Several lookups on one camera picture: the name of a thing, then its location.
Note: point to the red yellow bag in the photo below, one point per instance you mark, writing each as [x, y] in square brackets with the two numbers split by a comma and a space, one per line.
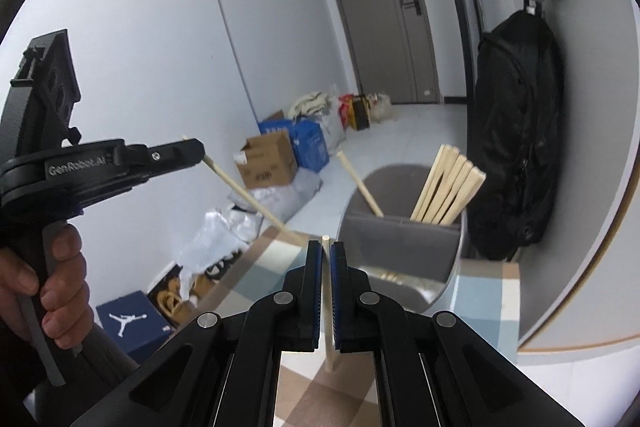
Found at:
[354, 111]

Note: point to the blue jordan shoe box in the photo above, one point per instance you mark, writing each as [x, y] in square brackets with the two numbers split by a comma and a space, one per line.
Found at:
[135, 325]

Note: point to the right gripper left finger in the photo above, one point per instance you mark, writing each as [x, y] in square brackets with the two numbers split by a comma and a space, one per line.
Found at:
[222, 371]

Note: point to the blue cardboard box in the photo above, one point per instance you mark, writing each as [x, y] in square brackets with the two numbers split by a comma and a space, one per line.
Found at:
[309, 145]

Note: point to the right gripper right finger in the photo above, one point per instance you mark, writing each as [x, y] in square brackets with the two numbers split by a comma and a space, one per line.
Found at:
[432, 371]

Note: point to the chopsticks in holder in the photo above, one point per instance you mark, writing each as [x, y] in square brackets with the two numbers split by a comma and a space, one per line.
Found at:
[434, 195]

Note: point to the black backpack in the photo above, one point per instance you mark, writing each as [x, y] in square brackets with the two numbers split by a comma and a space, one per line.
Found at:
[516, 135]

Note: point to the checkered tablecloth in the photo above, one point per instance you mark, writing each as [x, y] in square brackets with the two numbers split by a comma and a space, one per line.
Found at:
[429, 371]

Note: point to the cream tote bag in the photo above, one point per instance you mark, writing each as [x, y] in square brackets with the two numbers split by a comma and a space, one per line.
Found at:
[317, 106]

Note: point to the person's left hand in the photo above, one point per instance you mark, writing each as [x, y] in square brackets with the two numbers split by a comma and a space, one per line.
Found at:
[65, 295]

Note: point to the grey utensil holder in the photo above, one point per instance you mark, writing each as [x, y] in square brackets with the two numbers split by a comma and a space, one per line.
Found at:
[414, 263]

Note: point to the grey door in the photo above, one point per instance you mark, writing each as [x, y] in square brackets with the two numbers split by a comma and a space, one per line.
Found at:
[391, 46]

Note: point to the brown cardboard box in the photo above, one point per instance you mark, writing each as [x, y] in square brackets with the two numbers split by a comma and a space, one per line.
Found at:
[267, 160]

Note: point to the wooden chopstick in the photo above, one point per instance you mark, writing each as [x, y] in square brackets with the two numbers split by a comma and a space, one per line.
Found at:
[238, 189]
[326, 303]

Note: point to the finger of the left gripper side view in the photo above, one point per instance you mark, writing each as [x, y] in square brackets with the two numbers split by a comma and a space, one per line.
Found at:
[146, 162]

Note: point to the white plastic bag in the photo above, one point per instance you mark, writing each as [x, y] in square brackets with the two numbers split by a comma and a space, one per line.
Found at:
[225, 231]

